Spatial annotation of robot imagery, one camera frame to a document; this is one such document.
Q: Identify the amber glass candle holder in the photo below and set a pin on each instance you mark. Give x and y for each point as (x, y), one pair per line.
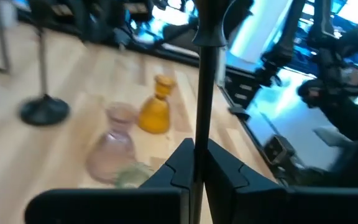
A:
(154, 115)

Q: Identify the green glass candle holder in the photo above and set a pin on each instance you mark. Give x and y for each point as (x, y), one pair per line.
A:
(132, 175)

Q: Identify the tall black candlestick holder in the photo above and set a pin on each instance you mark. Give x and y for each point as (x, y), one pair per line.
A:
(207, 93)

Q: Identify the pink glass candle holder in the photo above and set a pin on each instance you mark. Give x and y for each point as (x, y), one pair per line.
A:
(113, 149)

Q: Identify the short black candlestick holder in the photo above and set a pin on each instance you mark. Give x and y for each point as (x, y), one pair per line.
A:
(43, 110)

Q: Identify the black office chair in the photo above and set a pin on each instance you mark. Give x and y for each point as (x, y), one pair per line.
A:
(353, 124)

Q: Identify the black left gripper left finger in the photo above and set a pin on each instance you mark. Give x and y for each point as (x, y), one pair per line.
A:
(104, 205)

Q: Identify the black table edge bracket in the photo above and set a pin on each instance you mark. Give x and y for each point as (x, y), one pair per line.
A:
(278, 149)
(239, 112)

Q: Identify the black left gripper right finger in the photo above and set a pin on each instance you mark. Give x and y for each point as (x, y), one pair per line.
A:
(259, 205)

